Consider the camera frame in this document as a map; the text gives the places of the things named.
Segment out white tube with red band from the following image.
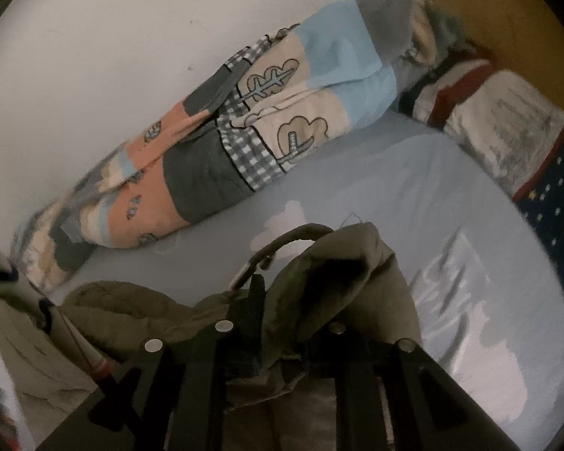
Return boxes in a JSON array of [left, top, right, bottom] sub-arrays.
[[0, 229, 117, 382]]

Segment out patchwork printed blanket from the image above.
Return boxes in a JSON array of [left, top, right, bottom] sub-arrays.
[[12, 0, 475, 293]]

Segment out light blue cloud print bedsheet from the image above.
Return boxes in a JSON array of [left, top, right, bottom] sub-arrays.
[[61, 113, 564, 447]]

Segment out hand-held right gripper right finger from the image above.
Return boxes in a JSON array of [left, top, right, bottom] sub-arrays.
[[305, 322, 520, 451]]

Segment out yellow wooden headboard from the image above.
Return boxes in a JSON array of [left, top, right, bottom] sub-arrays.
[[390, 0, 564, 129]]

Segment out star print pillow with red trim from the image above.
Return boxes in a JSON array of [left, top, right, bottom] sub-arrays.
[[397, 47, 564, 359]]

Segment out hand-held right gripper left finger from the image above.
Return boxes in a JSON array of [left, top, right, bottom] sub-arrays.
[[35, 274, 267, 451]]

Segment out olive green jacket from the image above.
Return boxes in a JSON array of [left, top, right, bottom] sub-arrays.
[[0, 222, 422, 451]]

